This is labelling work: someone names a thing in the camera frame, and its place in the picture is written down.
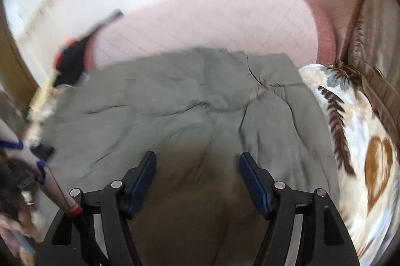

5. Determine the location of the pink bed mattress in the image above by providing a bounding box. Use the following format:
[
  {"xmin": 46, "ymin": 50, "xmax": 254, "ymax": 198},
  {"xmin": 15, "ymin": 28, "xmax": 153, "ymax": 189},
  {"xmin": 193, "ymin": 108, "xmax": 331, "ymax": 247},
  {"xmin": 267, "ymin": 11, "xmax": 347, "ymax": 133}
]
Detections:
[{"xmin": 87, "ymin": 0, "xmax": 338, "ymax": 71}]

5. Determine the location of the brown wooden furniture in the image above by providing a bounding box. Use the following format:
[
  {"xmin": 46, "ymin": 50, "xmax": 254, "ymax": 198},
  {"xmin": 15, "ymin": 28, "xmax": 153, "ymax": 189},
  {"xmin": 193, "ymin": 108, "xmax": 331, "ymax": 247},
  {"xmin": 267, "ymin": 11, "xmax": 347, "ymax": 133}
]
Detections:
[{"xmin": 0, "ymin": 13, "xmax": 38, "ymax": 110}]

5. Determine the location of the beige patterned pillow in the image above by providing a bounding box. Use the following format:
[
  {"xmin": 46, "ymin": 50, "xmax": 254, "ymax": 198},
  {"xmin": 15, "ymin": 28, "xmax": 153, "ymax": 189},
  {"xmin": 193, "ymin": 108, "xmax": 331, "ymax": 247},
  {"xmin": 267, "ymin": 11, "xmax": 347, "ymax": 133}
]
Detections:
[{"xmin": 308, "ymin": 0, "xmax": 400, "ymax": 135}]

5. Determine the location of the black and red cloth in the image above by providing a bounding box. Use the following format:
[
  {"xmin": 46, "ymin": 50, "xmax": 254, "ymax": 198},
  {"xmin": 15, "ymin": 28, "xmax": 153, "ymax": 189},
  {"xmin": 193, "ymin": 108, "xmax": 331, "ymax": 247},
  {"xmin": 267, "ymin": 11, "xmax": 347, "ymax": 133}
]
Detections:
[{"xmin": 53, "ymin": 10, "xmax": 124, "ymax": 88}]

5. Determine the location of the grey hooded puffer jacket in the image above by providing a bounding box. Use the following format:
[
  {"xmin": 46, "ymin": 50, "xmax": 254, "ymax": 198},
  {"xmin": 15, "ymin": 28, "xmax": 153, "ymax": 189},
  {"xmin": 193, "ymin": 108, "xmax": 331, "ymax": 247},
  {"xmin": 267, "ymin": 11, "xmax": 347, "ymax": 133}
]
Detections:
[{"xmin": 40, "ymin": 47, "xmax": 341, "ymax": 266}]

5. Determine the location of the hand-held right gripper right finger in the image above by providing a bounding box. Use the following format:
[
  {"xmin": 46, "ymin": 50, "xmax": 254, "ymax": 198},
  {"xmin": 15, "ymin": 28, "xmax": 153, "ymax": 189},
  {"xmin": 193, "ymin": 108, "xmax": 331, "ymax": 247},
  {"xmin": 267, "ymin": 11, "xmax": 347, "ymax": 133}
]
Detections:
[{"xmin": 239, "ymin": 152, "xmax": 358, "ymax": 266}]

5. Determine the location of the leaf print plush blanket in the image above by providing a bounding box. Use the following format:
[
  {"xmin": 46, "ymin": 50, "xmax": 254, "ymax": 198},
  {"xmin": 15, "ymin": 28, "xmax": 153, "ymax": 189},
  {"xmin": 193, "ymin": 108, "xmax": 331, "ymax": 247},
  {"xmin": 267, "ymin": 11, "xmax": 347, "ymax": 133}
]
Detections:
[{"xmin": 19, "ymin": 64, "xmax": 399, "ymax": 266}]

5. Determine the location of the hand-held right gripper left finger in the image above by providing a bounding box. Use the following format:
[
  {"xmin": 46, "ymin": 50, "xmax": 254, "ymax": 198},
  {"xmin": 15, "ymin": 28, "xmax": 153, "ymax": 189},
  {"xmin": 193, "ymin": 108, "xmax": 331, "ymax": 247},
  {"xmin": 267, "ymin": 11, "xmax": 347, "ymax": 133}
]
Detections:
[{"xmin": 36, "ymin": 151, "xmax": 157, "ymax": 266}]

